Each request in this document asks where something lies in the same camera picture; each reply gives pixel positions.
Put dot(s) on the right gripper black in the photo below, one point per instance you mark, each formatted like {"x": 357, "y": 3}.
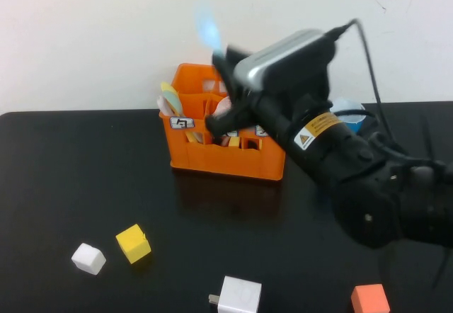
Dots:
{"x": 283, "y": 122}

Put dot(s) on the light green plastic spoon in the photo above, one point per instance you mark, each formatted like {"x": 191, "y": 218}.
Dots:
{"x": 174, "y": 102}

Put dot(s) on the orange plastic cutlery holder crate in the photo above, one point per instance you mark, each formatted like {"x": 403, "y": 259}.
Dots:
{"x": 219, "y": 160}

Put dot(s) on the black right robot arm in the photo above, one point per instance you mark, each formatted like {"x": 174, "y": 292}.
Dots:
{"x": 375, "y": 203}

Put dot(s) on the pink plastic fork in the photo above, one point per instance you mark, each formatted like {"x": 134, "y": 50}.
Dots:
{"x": 223, "y": 107}

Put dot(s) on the white paper label 叉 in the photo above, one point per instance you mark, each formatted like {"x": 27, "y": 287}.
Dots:
{"x": 233, "y": 134}

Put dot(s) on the white paper label 刀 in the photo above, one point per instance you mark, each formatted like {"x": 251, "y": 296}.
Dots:
{"x": 261, "y": 131}

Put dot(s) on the white paper label 勺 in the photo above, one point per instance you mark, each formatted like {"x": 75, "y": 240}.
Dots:
{"x": 182, "y": 123}

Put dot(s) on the yellow plastic spoon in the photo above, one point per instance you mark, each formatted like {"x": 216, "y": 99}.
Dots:
{"x": 167, "y": 87}

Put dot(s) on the pale pink plastic spoon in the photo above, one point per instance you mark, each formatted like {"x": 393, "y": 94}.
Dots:
{"x": 163, "y": 106}

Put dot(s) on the blue paper cone cup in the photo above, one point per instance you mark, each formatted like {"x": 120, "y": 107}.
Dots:
{"x": 348, "y": 107}

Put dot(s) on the chipped yellow foam cube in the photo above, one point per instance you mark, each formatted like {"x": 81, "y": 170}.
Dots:
{"x": 132, "y": 244}

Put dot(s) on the white USB charger plug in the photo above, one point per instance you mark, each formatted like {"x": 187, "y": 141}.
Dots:
{"x": 239, "y": 295}

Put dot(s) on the white foam cube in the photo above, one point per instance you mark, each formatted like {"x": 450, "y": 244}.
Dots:
{"x": 88, "y": 258}

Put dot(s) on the coral orange foam cube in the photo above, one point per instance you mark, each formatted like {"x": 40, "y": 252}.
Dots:
{"x": 369, "y": 300}

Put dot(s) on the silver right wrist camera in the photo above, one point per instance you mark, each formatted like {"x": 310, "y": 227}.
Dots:
{"x": 279, "y": 58}

